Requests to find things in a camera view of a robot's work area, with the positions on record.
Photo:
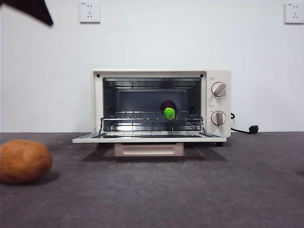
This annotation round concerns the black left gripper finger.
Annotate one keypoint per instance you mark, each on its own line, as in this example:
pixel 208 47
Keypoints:
pixel 31 9

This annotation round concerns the purple eggplant with green cap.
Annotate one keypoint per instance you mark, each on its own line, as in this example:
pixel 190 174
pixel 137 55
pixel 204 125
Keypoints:
pixel 169 113

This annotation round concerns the cream white toaster oven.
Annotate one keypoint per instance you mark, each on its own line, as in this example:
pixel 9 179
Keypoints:
pixel 97 107

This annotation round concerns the large beige oven knob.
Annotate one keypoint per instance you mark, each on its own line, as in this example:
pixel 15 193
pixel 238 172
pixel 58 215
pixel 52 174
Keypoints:
pixel 218 89

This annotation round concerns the small beige oven knob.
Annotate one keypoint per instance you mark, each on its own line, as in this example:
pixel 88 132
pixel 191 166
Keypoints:
pixel 218 118

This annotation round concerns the brown potato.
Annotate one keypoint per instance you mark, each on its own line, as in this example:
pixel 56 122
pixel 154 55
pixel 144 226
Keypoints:
pixel 23 161

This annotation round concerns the white wall socket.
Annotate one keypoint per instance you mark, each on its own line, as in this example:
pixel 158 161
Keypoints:
pixel 294 13
pixel 90 12

